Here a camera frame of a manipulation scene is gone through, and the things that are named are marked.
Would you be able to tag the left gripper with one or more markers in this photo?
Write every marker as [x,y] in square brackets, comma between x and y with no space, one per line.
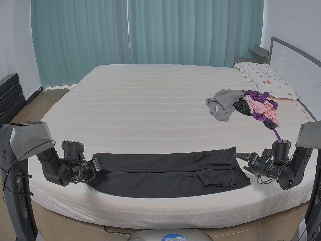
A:
[94,167]

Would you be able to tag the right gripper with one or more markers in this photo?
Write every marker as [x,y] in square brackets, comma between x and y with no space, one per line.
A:
[257,163]

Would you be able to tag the black T-shirt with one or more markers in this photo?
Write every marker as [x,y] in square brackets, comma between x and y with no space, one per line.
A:
[163,182]

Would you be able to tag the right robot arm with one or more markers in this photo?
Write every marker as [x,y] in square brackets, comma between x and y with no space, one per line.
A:
[301,157]

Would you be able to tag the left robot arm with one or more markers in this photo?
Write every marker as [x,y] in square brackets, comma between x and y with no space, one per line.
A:
[30,137]

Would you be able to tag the pile of clothes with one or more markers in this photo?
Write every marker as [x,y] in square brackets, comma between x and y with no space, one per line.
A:
[263,109]

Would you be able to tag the bed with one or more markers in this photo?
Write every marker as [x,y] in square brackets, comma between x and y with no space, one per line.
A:
[138,104]

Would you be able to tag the grey garment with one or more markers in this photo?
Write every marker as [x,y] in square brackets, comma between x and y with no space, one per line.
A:
[223,102]

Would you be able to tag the white printed pillow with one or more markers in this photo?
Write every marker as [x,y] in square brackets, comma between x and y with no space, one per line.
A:
[268,80]

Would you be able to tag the grey bedside table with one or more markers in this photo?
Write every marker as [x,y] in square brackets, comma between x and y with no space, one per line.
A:
[255,53]

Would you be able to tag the black chest of drawers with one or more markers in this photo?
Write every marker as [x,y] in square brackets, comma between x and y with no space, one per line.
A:
[10,94]

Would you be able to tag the blue-green curtain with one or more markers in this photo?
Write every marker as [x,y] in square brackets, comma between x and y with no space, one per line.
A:
[195,24]
[80,34]

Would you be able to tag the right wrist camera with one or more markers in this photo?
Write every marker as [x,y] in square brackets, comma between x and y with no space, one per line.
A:
[267,153]

